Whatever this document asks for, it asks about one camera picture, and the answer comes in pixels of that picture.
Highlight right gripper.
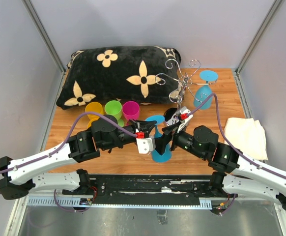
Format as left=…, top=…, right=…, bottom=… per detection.
left=154, top=120, right=207, bottom=160

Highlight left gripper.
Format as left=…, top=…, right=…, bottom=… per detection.
left=102, top=119, right=157, bottom=150

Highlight blue plastic goblet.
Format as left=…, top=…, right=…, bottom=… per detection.
left=144, top=114, right=172, bottom=164
left=194, top=70, right=218, bottom=108

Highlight chrome wine glass rack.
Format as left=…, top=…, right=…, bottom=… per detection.
left=155, top=59, right=217, bottom=128

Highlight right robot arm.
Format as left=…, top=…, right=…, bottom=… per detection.
left=155, top=124, right=286, bottom=210

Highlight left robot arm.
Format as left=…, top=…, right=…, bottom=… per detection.
left=0, top=115, right=156, bottom=200

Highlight magenta plastic goblet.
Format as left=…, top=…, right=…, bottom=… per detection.
left=122, top=101, right=140, bottom=120

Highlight green plastic goblet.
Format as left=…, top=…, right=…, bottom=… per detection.
left=104, top=100, right=124, bottom=127

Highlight black floral plush pillow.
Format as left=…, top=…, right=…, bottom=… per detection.
left=56, top=46, right=181, bottom=110

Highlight yellow plastic goblet rear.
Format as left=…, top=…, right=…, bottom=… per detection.
left=85, top=102, right=104, bottom=115

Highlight yellow plastic goblet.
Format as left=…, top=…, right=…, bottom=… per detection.
left=85, top=102, right=104, bottom=115
left=87, top=118, right=98, bottom=128

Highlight yellow plastic goblet front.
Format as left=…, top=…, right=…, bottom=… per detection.
left=87, top=118, right=98, bottom=128

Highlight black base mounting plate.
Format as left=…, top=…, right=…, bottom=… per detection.
left=57, top=174, right=239, bottom=207

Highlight white folded cloth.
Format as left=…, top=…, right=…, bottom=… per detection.
left=224, top=118, right=268, bottom=161

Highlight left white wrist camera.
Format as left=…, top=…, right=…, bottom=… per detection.
left=136, top=132, right=156, bottom=154

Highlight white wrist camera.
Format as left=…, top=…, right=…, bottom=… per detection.
left=177, top=106, right=193, bottom=133
left=136, top=132, right=156, bottom=154

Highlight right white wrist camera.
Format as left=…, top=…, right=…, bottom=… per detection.
left=177, top=106, right=193, bottom=133

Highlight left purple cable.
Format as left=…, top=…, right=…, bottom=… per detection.
left=0, top=113, right=140, bottom=227

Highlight left aluminium frame post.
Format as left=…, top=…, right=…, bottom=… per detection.
left=21, top=0, right=65, bottom=74

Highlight aluminium frame post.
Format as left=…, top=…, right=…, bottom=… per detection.
left=235, top=0, right=285, bottom=74
left=21, top=0, right=65, bottom=74

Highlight right aluminium frame post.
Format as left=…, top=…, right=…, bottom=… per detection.
left=235, top=0, right=285, bottom=74

